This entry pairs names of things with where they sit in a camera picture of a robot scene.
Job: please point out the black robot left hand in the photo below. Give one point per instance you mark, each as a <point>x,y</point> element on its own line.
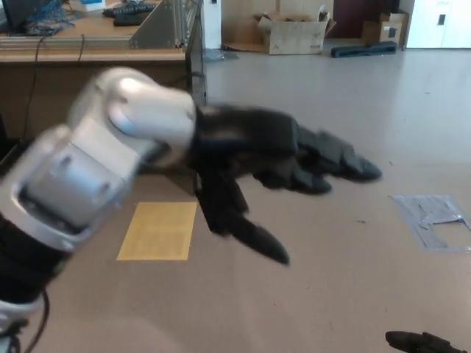
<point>246,136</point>

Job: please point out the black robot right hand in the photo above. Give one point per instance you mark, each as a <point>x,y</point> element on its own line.
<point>416,343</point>

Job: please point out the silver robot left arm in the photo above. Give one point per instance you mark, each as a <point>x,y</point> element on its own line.
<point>110,147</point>

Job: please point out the large open cardboard box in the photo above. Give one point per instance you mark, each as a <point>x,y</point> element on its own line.
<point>296,36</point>

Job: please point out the grey torn floor tape patch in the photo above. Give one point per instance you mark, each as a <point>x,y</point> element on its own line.
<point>419,217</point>

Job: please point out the yellow rectangular floor sheet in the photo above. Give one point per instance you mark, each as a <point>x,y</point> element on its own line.
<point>158,235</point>

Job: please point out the long black foam block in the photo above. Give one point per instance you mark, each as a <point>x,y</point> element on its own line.
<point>364,50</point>

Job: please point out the plain brown cardboard box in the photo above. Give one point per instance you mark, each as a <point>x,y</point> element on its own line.
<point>371,34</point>

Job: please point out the dark red door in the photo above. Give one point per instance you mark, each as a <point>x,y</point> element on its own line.
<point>357,16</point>

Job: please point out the black keyboard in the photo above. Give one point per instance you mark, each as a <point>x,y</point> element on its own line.
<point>127,20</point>
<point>129,8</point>

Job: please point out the small cardboard box with label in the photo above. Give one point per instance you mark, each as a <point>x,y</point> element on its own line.
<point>393,31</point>

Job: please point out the wooden desk with dark sides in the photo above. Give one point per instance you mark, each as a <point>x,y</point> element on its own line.
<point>55,81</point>

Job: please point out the white and blue box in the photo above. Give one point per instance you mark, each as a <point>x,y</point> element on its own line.
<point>91,4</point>

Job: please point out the white cabinet doors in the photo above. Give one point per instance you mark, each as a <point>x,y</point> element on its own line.
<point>438,22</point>

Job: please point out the black monitor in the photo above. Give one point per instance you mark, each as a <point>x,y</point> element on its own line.
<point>18,13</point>

